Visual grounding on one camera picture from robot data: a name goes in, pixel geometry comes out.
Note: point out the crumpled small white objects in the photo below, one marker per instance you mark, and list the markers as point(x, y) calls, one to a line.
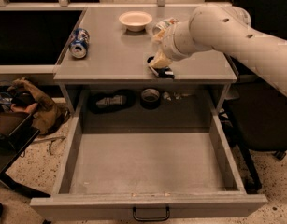
point(174, 95)

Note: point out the black and grey shoe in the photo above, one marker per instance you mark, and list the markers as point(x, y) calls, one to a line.
point(102, 103)

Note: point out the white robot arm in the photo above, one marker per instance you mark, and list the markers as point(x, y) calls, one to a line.
point(227, 30)

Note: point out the white paper bowl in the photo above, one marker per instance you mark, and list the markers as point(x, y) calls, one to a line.
point(135, 21)

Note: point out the blue soda can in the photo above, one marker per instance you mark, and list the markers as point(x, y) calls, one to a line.
point(79, 43)

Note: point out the brown cloth bag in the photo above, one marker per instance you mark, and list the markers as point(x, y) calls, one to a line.
point(47, 115)

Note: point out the black drawer handle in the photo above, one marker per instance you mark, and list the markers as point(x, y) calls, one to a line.
point(151, 215)

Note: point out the grey open drawer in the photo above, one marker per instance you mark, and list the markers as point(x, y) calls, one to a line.
point(115, 162)

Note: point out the white green soda can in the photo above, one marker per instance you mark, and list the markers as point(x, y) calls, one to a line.
point(162, 25)

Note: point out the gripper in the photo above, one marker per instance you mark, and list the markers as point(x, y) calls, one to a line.
point(169, 45)

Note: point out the dark blue snack bar wrapper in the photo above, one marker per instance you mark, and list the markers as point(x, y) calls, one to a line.
point(162, 72)

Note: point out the black office chair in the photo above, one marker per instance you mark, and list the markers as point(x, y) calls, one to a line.
point(258, 116)

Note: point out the black side table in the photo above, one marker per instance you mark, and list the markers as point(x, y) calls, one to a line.
point(8, 157)

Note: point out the black tray on table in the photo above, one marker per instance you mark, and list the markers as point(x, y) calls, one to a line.
point(12, 126)

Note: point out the grey counter cabinet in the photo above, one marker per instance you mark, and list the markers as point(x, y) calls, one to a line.
point(117, 59)

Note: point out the roll of dark tape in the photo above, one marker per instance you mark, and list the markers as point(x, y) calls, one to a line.
point(150, 98)

